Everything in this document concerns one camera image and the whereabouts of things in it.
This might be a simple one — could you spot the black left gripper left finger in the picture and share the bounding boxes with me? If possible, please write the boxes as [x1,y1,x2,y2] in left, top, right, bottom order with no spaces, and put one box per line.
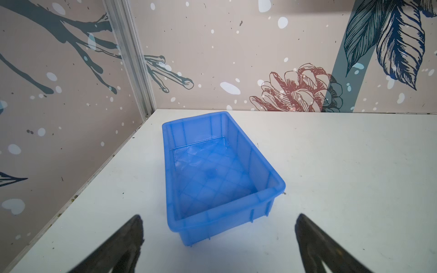
[70,215,144,273]

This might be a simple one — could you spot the blue plastic bin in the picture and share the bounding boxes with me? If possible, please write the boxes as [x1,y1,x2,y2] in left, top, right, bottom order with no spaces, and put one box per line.
[162,111,286,246]

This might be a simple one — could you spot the aluminium corner post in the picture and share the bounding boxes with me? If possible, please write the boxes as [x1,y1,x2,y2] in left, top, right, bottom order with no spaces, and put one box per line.
[103,0,156,121]

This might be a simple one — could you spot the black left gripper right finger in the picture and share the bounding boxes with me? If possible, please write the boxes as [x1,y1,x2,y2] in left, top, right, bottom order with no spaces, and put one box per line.
[295,213,372,273]

